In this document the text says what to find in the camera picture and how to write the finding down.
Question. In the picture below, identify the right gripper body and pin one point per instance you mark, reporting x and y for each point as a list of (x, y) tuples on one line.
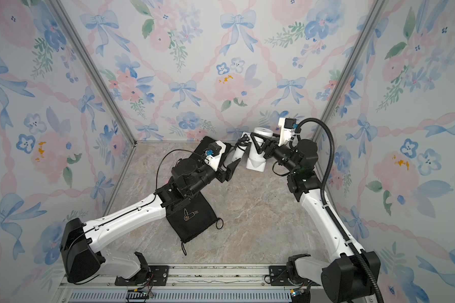
[(283, 151)]

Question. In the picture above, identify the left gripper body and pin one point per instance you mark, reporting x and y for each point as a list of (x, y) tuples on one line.
[(207, 176)]

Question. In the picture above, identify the white hair dryer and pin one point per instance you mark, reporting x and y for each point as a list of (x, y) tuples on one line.
[(254, 162)]

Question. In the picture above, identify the black pouch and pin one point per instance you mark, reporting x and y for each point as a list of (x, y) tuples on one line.
[(206, 147), (192, 216)]

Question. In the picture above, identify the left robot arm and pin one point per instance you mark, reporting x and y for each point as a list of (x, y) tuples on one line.
[(83, 246)]

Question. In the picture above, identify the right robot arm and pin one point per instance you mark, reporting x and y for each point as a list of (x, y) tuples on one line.
[(352, 271)]

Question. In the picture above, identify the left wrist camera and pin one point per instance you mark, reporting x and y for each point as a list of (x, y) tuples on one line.
[(214, 162)]

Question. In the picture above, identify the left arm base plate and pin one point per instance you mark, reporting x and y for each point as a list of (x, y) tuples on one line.
[(156, 275)]

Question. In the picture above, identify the aluminium front rail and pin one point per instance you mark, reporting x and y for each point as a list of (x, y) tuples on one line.
[(195, 283)]

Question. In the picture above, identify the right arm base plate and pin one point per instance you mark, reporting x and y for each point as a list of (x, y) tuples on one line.
[(278, 276)]

